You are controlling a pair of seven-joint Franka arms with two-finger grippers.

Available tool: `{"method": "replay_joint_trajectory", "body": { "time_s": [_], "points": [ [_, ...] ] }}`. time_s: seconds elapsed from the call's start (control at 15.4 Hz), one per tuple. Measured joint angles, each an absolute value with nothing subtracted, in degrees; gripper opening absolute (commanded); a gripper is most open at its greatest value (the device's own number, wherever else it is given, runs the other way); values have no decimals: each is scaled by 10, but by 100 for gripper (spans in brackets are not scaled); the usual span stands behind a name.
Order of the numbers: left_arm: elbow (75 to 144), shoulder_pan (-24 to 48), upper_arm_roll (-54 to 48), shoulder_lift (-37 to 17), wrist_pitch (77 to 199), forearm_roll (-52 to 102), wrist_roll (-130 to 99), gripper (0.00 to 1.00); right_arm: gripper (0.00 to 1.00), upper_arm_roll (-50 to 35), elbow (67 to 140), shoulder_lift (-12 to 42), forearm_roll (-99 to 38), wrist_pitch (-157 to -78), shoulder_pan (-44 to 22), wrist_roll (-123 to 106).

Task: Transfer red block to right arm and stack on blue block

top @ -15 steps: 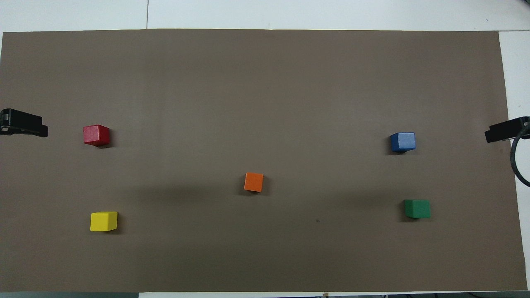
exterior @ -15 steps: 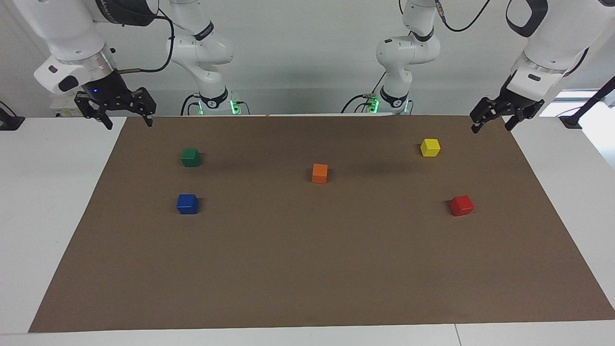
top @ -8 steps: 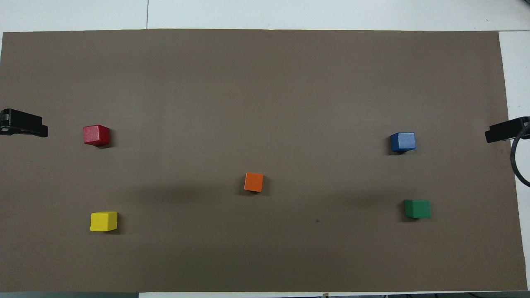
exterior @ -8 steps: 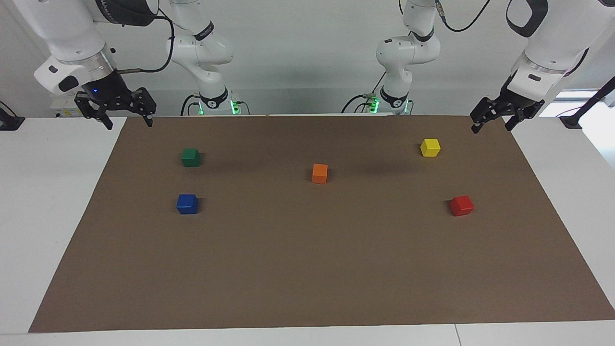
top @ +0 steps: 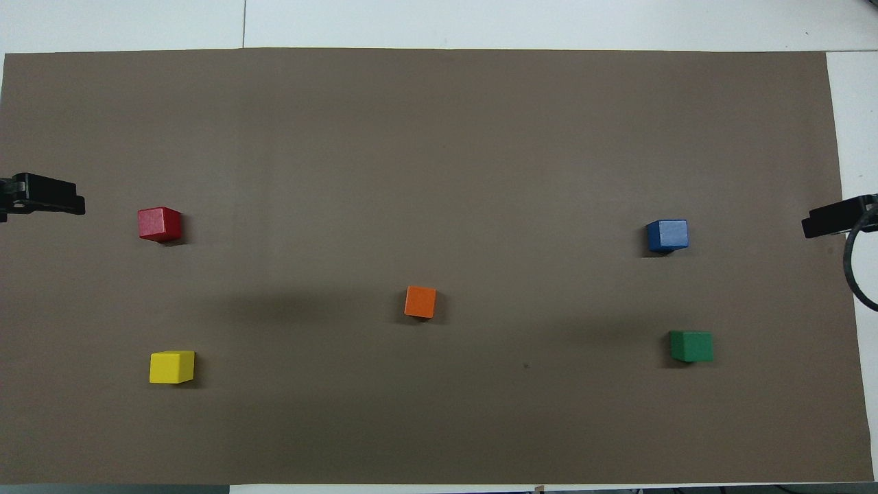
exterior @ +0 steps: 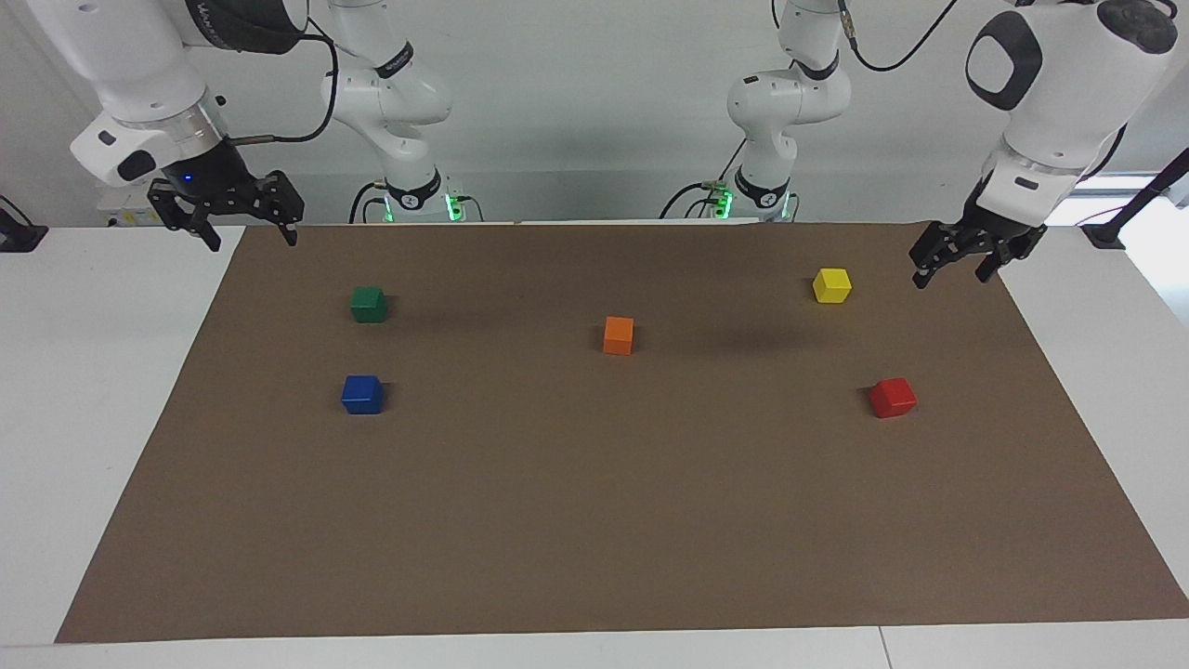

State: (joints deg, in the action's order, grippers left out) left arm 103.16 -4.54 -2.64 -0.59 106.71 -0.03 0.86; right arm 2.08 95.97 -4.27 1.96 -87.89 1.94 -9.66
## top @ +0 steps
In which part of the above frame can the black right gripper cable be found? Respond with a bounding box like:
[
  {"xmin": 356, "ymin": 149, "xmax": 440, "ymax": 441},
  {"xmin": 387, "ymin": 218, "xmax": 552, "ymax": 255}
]
[{"xmin": 844, "ymin": 204, "xmax": 878, "ymax": 313}]

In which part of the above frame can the orange wooden block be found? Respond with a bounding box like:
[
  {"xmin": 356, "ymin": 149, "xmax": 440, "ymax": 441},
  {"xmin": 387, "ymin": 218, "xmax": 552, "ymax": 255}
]
[{"xmin": 404, "ymin": 285, "xmax": 437, "ymax": 320}]

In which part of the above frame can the brown table mat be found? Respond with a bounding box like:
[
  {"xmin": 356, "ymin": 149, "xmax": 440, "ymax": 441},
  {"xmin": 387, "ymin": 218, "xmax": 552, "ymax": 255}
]
[{"xmin": 0, "ymin": 48, "xmax": 875, "ymax": 486}]

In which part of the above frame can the green wooden block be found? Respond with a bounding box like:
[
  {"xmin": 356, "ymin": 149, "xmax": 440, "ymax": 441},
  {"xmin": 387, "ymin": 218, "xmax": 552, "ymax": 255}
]
[{"xmin": 669, "ymin": 330, "xmax": 714, "ymax": 363}]

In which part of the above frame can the red wooden block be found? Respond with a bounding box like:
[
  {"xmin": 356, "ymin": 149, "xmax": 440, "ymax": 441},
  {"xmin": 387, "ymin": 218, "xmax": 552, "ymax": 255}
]
[{"xmin": 138, "ymin": 207, "xmax": 183, "ymax": 243}]

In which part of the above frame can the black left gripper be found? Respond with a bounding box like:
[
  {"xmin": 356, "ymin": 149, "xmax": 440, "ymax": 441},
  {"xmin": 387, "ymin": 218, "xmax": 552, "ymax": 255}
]
[{"xmin": 0, "ymin": 173, "xmax": 86, "ymax": 222}]

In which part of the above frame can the blue wooden block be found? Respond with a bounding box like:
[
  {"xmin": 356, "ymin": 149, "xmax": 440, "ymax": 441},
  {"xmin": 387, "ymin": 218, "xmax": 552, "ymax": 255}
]
[{"xmin": 646, "ymin": 219, "xmax": 689, "ymax": 253}]

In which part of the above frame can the yellow wooden block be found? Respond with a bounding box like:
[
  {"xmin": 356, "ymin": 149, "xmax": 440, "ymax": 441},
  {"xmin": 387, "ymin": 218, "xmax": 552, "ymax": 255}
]
[{"xmin": 150, "ymin": 351, "xmax": 195, "ymax": 384}]

